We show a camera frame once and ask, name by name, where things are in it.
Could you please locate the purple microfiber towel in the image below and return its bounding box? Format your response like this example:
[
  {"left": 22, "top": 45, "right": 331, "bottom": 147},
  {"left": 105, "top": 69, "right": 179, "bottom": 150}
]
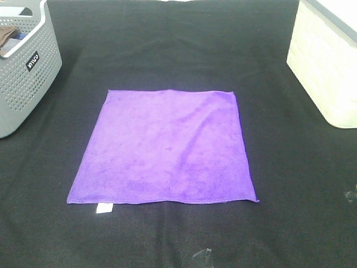
[{"left": 66, "top": 89, "right": 258, "bottom": 204}]

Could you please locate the clear tape piece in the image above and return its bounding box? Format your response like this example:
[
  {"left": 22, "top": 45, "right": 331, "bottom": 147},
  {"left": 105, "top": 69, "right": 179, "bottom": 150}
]
[
  {"left": 344, "top": 185, "right": 357, "bottom": 203},
  {"left": 191, "top": 248, "right": 213, "bottom": 267}
]

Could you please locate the blue cloth in basket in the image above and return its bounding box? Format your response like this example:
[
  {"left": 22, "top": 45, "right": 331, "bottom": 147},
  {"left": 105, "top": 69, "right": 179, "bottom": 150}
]
[{"left": 3, "top": 33, "right": 26, "bottom": 50}]

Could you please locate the clear tape piece right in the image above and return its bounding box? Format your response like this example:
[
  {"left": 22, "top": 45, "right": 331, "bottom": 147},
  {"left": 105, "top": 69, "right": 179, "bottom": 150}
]
[{"left": 344, "top": 185, "right": 357, "bottom": 203}]

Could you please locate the black table cover cloth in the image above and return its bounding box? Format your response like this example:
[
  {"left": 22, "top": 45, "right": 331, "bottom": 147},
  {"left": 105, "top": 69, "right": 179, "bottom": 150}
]
[{"left": 1, "top": 1, "right": 356, "bottom": 267}]

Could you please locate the clear tape piece front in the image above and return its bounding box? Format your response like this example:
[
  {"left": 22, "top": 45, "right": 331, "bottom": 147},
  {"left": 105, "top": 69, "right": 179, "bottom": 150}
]
[{"left": 191, "top": 248, "right": 213, "bottom": 267}]

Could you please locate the grey perforated plastic basket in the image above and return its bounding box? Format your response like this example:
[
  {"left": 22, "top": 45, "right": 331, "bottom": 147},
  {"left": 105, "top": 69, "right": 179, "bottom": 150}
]
[{"left": 1, "top": 1, "right": 62, "bottom": 138}]

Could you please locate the brown cloth in basket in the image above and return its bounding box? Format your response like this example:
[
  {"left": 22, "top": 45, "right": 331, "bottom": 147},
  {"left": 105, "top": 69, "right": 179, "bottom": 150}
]
[{"left": 1, "top": 26, "right": 17, "bottom": 49}]

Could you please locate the white plastic storage box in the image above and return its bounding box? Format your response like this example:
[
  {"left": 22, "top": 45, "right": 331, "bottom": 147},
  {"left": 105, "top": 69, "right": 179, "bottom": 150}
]
[{"left": 287, "top": 1, "right": 356, "bottom": 128}]

